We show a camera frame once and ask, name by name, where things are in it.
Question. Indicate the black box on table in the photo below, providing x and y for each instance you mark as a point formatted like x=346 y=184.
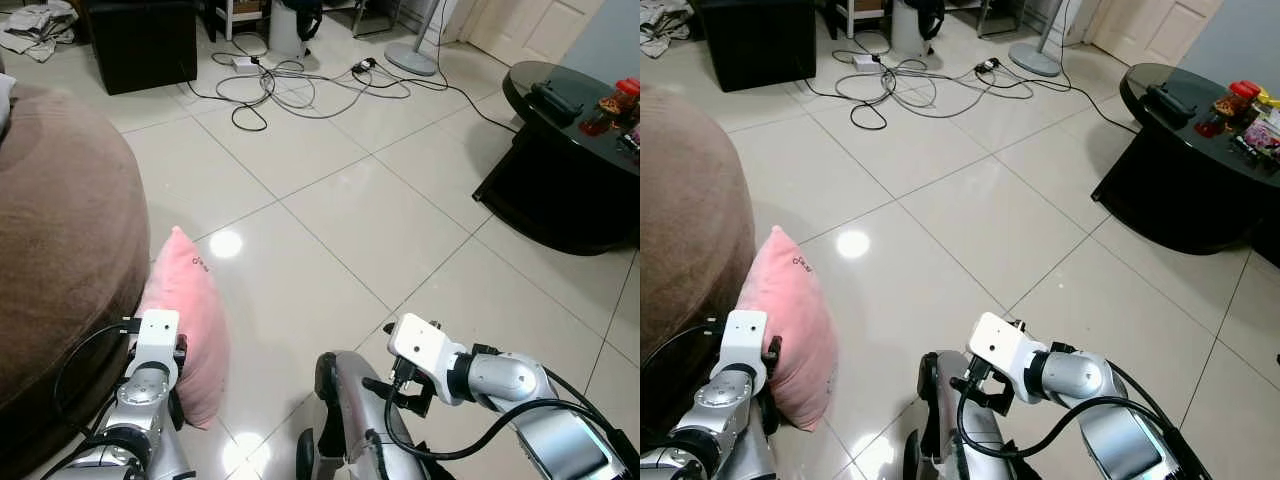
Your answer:
x=552 y=102
x=1170 y=103

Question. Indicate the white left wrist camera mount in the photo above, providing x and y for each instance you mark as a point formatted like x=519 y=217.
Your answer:
x=158 y=335
x=742 y=335

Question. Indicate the pink pillow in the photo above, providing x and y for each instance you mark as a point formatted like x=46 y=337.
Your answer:
x=800 y=320
x=190 y=310

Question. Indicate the black power adapter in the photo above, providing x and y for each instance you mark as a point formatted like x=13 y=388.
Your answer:
x=364 y=66
x=989 y=66

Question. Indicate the jar with red lid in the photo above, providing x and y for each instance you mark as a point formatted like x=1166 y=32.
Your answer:
x=1243 y=100
x=625 y=95

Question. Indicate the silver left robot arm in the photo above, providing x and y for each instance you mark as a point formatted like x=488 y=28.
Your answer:
x=720 y=400
x=140 y=400

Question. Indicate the white bucket with blue lid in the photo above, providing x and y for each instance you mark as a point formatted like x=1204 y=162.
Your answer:
x=285 y=35
x=908 y=35

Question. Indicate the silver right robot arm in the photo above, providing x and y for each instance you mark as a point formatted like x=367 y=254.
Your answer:
x=500 y=380
x=1080 y=378

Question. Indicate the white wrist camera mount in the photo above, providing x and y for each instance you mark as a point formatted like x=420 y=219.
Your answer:
x=742 y=335
x=1000 y=345
x=420 y=345
x=158 y=335

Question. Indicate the white crumpled cloth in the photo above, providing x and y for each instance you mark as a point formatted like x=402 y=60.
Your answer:
x=40 y=30
x=660 y=25

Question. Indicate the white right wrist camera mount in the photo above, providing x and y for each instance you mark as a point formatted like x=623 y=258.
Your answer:
x=420 y=345
x=1000 y=345

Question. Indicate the grey round fan stand base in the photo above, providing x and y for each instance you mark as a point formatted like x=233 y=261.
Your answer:
x=410 y=60
x=1035 y=60

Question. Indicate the black square bin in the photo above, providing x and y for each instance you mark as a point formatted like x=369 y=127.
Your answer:
x=140 y=45
x=755 y=45

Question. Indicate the white power strip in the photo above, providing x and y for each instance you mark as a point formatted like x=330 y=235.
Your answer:
x=245 y=63
x=868 y=61

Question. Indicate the brown round sofa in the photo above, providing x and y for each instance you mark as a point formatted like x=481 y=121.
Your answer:
x=690 y=250
x=60 y=250

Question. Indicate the white panelled door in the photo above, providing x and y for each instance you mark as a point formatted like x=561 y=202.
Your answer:
x=530 y=30
x=1150 y=30

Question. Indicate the black glass coffee table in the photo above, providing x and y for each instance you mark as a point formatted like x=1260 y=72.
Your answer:
x=1180 y=190
x=560 y=190

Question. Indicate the silver robot leg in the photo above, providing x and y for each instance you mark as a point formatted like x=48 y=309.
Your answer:
x=940 y=400
x=350 y=400

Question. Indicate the white metal table frame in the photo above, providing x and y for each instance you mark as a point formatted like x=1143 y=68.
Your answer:
x=231 y=20
x=851 y=18

